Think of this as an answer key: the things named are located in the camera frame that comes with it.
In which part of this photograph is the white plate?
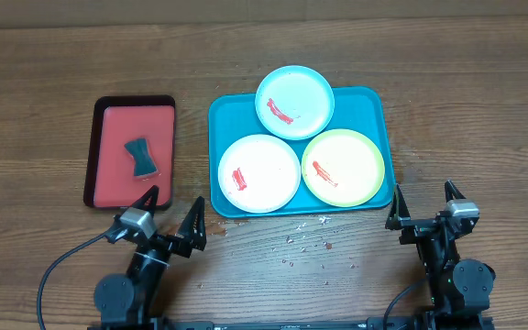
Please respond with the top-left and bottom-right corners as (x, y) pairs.
(217, 134), (302, 214)

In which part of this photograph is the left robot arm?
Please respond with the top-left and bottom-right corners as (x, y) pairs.
(93, 186), (206, 329)

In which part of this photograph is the dark red rectangular tray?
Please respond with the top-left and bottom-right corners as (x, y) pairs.
(83, 94), (176, 210)

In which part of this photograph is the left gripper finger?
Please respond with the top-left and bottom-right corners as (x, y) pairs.
(131, 185), (160, 215)
(177, 196), (206, 250)

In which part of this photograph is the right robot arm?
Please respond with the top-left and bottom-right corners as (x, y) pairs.
(383, 180), (496, 329)

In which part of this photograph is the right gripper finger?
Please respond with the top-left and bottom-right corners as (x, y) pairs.
(444, 180), (465, 202)
(385, 184), (411, 230)

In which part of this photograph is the teal plastic tray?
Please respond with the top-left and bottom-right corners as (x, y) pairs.
(208, 86), (396, 218)

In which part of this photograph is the dark green sponge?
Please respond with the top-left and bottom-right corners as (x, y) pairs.
(124, 137), (158, 178)

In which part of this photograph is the light blue plate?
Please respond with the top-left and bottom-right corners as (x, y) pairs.
(255, 65), (336, 140)

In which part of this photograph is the yellow green plate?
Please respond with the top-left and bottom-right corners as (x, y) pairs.
(302, 128), (385, 207)

